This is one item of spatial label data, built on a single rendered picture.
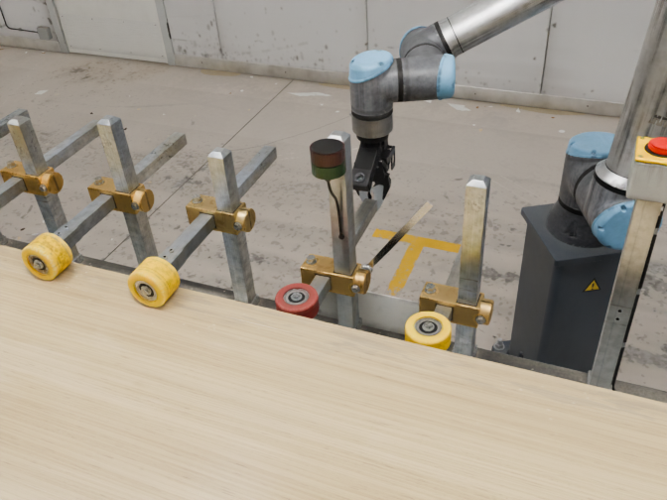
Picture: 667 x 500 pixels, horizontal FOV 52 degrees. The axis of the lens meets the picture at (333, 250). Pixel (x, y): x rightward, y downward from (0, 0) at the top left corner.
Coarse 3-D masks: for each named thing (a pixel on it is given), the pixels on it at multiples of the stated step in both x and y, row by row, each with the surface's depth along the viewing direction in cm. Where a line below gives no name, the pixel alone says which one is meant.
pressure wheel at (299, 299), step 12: (288, 288) 127; (300, 288) 127; (312, 288) 127; (276, 300) 125; (288, 300) 125; (300, 300) 125; (312, 300) 124; (288, 312) 123; (300, 312) 122; (312, 312) 124
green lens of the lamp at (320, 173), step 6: (312, 168) 116; (318, 168) 114; (324, 168) 114; (330, 168) 114; (336, 168) 114; (342, 168) 115; (318, 174) 115; (324, 174) 115; (330, 174) 114; (336, 174) 115; (342, 174) 116
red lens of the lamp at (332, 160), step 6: (330, 138) 117; (312, 144) 116; (342, 144) 115; (342, 150) 114; (312, 156) 114; (318, 156) 113; (324, 156) 112; (330, 156) 112; (336, 156) 113; (342, 156) 114; (312, 162) 115; (318, 162) 114; (324, 162) 113; (330, 162) 113; (336, 162) 114
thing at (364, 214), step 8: (368, 200) 157; (376, 200) 157; (360, 208) 155; (368, 208) 155; (376, 208) 158; (360, 216) 152; (368, 216) 153; (360, 224) 150; (368, 224) 155; (360, 232) 150; (328, 256) 142; (320, 280) 136; (328, 280) 136; (320, 288) 134; (328, 288) 136; (320, 296) 133; (320, 304) 134
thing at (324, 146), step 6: (318, 144) 115; (324, 144) 115; (330, 144) 115; (336, 144) 115; (312, 150) 114; (318, 150) 114; (324, 150) 113; (330, 150) 113; (336, 150) 113; (342, 162) 115; (330, 180) 117; (330, 186) 119; (330, 192) 120; (336, 198) 122; (336, 204) 124; (342, 234) 129
